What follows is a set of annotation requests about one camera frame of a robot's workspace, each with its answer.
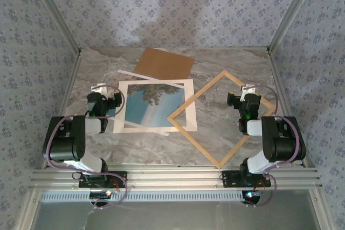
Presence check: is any tree and sky photo print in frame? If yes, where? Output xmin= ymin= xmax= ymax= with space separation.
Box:
xmin=114 ymin=69 xmax=189 ymax=137

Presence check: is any brown backing board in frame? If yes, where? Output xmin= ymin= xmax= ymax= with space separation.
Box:
xmin=134 ymin=47 xmax=196 ymax=80

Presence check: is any white mat board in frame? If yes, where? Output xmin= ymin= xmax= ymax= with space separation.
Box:
xmin=113 ymin=78 xmax=197 ymax=134

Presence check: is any light wooden picture frame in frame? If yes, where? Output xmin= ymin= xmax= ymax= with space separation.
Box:
xmin=167 ymin=69 xmax=276 ymax=170

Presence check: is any small electronics board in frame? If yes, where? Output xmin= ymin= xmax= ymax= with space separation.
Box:
xmin=89 ymin=191 xmax=113 ymax=200
xmin=241 ymin=191 xmax=262 ymax=204

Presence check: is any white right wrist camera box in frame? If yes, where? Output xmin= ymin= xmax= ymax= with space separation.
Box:
xmin=240 ymin=84 xmax=256 ymax=101

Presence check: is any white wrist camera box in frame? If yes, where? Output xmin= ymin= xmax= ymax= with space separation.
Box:
xmin=91 ymin=82 xmax=115 ymax=99
xmin=240 ymin=84 xmax=256 ymax=101

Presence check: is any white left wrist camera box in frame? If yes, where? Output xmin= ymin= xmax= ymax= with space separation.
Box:
xmin=91 ymin=82 xmax=115 ymax=99

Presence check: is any aluminium side rail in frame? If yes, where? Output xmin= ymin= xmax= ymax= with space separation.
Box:
xmin=268 ymin=49 xmax=309 ymax=168
xmin=42 ymin=49 xmax=83 ymax=170

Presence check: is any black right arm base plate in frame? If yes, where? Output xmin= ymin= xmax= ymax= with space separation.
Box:
xmin=221 ymin=170 xmax=272 ymax=189

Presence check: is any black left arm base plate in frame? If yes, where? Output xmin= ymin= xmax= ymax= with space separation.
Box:
xmin=78 ymin=171 xmax=128 ymax=189

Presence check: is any aluminium corner post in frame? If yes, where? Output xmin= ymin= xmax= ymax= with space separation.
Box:
xmin=266 ymin=0 xmax=321 ymax=53
xmin=26 ymin=0 xmax=82 ymax=54

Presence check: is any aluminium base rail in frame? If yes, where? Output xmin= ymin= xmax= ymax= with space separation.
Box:
xmin=29 ymin=164 xmax=323 ymax=190

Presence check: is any grey slotted cable duct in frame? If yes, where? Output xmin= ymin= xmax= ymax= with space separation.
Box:
xmin=40 ymin=190 xmax=245 ymax=203

